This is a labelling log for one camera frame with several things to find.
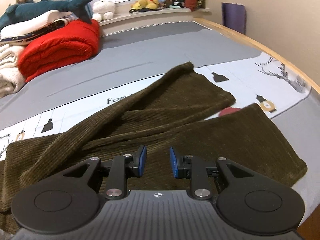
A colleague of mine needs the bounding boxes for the dark olive corduroy pants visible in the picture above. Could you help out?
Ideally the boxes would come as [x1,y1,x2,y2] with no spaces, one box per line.
[1,62,308,233]

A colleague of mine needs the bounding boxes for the grey bed sheet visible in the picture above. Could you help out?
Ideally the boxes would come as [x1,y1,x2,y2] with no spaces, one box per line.
[1,22,319,217]

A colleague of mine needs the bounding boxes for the white deer-print bed runner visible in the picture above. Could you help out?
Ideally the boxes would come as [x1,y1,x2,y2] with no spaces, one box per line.
[1,53,311,160]

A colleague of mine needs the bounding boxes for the red folded quilt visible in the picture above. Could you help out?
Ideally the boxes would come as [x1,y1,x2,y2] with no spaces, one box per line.
[18,20,100,82]

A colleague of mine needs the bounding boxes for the cream folded blanket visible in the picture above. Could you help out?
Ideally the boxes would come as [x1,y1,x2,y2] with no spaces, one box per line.
[0,44,25,98]

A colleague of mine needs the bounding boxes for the white plush toy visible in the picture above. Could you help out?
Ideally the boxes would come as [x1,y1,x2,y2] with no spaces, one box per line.
[92,0,116,22]

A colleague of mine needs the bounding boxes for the purple folded board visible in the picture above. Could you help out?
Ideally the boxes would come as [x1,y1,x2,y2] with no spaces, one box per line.
[221,2,246,35]

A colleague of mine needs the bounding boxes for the white navy folded bedding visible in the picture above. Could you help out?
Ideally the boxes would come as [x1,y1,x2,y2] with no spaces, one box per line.
[1,10,77,45]

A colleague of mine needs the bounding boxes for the blue shark plush toy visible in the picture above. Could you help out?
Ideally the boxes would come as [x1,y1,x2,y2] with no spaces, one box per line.
[1,0,93,29]

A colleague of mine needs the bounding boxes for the wooden bed frame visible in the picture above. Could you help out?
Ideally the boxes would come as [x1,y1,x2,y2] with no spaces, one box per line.
[194,17,319,239]

